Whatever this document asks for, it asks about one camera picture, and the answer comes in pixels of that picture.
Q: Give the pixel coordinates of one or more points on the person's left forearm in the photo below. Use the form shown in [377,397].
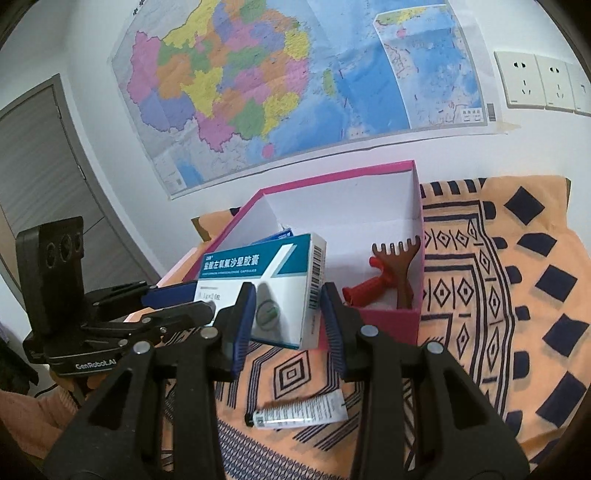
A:
[32,410]

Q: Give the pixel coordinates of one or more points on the light pink sheet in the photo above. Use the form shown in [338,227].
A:
[180,267]

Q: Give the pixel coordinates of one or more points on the brown wooden comb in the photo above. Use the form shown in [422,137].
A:
[399,272]

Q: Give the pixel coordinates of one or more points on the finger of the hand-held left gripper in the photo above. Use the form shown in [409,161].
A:
[184,314]
[171,294]

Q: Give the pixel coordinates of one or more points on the grey door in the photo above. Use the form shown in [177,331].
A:
[46,161]

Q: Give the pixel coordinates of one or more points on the colourful wall map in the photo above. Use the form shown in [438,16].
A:
[231,92]

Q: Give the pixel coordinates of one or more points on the orange patterned blanket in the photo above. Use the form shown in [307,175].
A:
[508,300]

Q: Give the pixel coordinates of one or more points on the white ointment tube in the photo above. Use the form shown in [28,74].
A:
[300,410]

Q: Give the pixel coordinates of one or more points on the red plastic tool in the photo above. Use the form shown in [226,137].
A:
[369,290]

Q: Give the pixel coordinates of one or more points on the blue medicine box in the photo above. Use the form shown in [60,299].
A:
[277,236]

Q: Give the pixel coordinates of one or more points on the white wall socket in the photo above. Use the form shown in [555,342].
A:
[581,90]
[558,83]
[519,78]

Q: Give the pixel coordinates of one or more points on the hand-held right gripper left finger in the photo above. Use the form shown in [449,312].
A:
[244,323]

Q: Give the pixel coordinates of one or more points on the white teal medicine box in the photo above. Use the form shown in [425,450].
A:
[277,277]

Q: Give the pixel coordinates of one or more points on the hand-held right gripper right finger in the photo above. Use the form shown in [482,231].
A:
[332,323]

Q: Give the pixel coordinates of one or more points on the pink cardboard box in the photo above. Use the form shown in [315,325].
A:
[383,325]

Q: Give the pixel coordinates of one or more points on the dark cloth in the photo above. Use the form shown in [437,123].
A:
[14,364]

